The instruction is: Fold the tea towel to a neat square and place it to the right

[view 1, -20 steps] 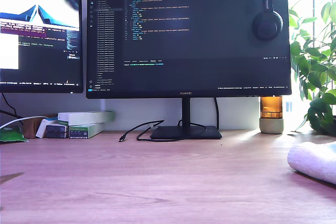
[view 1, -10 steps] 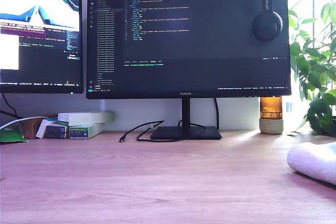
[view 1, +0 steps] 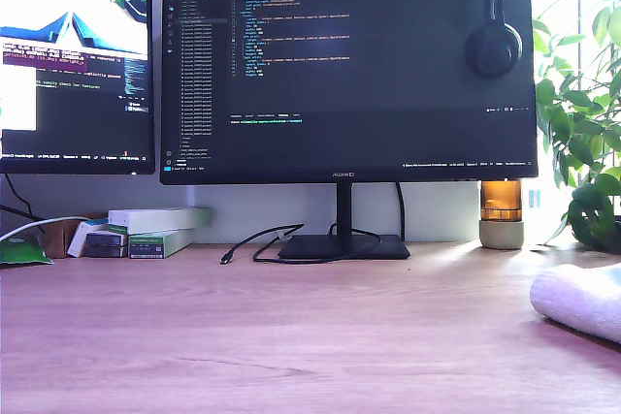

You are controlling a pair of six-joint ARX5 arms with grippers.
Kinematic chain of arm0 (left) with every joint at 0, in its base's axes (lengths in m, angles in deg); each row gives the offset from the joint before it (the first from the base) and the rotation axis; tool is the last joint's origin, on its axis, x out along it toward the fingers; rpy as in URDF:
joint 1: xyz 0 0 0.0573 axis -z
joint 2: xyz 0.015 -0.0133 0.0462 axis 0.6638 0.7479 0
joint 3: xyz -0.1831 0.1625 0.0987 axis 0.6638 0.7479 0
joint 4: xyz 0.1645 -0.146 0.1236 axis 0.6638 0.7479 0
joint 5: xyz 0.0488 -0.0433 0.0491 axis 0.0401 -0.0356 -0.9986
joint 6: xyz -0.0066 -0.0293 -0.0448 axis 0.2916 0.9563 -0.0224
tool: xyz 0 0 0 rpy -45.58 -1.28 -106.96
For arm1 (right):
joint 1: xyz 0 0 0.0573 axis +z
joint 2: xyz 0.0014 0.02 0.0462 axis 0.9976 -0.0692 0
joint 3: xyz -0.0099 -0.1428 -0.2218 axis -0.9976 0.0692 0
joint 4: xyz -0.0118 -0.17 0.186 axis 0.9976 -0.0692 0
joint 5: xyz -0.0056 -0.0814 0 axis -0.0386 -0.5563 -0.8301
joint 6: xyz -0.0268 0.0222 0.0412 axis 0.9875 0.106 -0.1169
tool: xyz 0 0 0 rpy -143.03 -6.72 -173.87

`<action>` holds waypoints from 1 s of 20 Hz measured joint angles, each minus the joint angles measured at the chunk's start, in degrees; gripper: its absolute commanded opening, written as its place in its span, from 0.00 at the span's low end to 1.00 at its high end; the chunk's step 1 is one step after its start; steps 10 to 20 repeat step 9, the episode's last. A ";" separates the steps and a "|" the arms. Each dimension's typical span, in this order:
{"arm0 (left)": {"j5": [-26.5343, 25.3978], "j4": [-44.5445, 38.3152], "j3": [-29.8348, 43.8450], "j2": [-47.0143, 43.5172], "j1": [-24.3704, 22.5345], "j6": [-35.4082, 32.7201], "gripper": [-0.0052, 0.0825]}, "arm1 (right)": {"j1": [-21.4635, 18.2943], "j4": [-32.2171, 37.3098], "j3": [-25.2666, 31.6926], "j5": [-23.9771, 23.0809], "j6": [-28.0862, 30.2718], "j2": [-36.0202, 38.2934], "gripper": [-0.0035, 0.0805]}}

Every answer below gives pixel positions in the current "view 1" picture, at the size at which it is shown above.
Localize pastel striped fluffy tea towel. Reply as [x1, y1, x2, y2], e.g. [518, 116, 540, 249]
[529, 262, 621, 345]

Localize black Huawei monitor with stand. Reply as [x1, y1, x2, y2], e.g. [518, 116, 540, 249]
[159, 0, 539, 261]

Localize long white box green stripe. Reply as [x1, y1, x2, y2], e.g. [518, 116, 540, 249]
[107, 207, 213, 236]

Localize green and white carton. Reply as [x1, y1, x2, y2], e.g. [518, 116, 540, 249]
[127, 228, 195, 260]

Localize amber glass lamp grey base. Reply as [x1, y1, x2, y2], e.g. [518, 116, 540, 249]
[478, 179, 526, 250]

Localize dark grey small box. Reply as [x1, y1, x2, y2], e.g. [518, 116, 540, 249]
[84, 232, 129, 259]

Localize black headphones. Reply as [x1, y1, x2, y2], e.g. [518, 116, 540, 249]
[460, 0, 524, 79]

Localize black monitor with terminal window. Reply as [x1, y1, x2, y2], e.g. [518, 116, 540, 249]
[0, 0, 155, 176]

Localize brown cardboard box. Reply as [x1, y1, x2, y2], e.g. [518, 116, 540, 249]
[41, 213, 83, 259]

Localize green leafy houseplant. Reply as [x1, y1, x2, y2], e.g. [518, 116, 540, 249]
[532, 0, 621, 253]

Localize green plastic bag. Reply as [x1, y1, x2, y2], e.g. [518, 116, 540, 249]
[0, 235, 54, 268]

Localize black monitor power cable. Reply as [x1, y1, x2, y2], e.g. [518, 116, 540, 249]
[395, 181, 408, 241]

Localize black USB-C cable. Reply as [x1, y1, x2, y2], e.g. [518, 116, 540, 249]
[218, 223, 384, 267]

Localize white cable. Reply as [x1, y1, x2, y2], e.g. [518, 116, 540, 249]
[0, 215, 91, 243]

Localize thin black cable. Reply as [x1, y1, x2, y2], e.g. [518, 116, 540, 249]
[0, 174, 45, 225]

